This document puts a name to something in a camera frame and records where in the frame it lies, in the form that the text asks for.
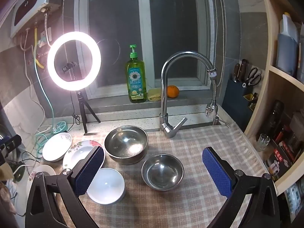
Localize white plate grey leaf print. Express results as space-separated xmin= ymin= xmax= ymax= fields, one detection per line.
xmin=42 ymin=132 xmax=73 ymax=162

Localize flexible faucet sprayer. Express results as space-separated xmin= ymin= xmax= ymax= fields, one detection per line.
xmin=204 ymin=69 xmax=222 ymax=118

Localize teal round reel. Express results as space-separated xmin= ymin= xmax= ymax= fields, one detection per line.
xmin=53 ymin=121 xmax=69 ymax=133

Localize orange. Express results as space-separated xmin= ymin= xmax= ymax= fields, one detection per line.
xmin=167 ymin=85 xmax=180 ymax=98

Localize wooden shelf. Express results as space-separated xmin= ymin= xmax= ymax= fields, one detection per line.
xmin=245 ymin=0 xmax=304 ymax=196

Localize water heater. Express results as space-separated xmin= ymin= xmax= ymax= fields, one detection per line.
xmin=9 ymin=0 xmax=64 ymax=38

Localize black tripod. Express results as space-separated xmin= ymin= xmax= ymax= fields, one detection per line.
xmin=76 ymin=91 xmax=101 ymax=133

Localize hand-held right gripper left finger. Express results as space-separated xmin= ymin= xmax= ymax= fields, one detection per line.
xmin=25 ymin=145 xmax=106 ymax=228

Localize chrome faucet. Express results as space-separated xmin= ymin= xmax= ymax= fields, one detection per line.
xmin=160 ymin=51 xmax=214 ymax=139

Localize green dish soap bottle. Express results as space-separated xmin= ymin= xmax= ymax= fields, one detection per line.
xmin=125 ymin=44 xmax=146 ymax=104

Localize small steel bowl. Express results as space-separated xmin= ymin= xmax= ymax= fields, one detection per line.
xmin=141 ymin=154 xmax=184 ymax=192

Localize ring light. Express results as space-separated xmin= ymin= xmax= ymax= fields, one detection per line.
xmin=47 ymin=31 xmax=102 ymax=91

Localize deep floral plate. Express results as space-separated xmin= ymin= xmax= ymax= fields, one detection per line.
xmin=62 ymin=140 xmax=105 ymax=171

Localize yellow hose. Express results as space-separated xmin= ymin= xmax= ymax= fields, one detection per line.
xmin=34 ymin=27 xmax=46 ymax=68

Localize black thermos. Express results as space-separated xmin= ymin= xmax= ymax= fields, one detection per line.
xmin=262 ymin=100 xmax=284 ymax=138

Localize brown handled knife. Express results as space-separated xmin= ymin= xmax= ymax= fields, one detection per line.
xmin=233 ymin=63 xmax=241 ymax=83
xmin=239 ymin=59 xmax=249 ymax=82

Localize yellow kitchen tool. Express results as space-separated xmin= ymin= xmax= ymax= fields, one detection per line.
xmin=243 ymin=92 xmax=259 ymax=105

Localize white bowl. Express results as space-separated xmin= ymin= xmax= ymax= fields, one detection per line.
xmin=87 ymin=168 xmax=126 ymax=205

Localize large steel bowl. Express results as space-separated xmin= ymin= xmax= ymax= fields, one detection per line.
xmin=104 ymin=125 xmax=149 ymax=165

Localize white cable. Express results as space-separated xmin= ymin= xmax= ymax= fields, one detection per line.
xmin=23 ymin=51 xmax=52 ymax=135

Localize metal sink fitting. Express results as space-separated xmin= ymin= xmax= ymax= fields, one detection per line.
xmin=212 ymin=116 xmax=231 ymax=127

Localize red and black box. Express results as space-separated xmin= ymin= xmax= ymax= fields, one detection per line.
xmin=265 ymin=145 xmax=295 ymax=178

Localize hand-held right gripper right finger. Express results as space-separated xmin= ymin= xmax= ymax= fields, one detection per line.
xmin=202 ymin=146 xmax=281 ymax=228

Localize yellow cloth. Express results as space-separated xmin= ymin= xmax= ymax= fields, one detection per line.
xmin=148 ymin=88 xmax=163 ymax=101

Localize dark sauce jug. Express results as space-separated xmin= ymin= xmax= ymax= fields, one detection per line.
xmin=275 ymin=12 xmax=300 ymax=76

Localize scissors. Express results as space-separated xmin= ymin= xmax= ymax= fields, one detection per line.
xmin=242 ymin=67 xmax=262 ymax=87

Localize teal hose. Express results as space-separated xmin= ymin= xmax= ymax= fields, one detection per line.
xmin=33 ymin=38 xmax=69 ymax=157

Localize dark knife block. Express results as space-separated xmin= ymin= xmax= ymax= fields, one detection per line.
xmin=222 ymin=78 xmax=259 ymax=131

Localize small glass cup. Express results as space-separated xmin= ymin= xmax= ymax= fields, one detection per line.
xmin=256 ymin=133 xmax=269 ymax=152

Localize window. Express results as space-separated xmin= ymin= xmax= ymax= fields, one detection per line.
xmin=76 ymin=0 xmax=214 ymax=95

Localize plaid tablecloth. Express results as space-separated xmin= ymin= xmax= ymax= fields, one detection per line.
xmin=51 ymin=123 xmax=269 ymax=228

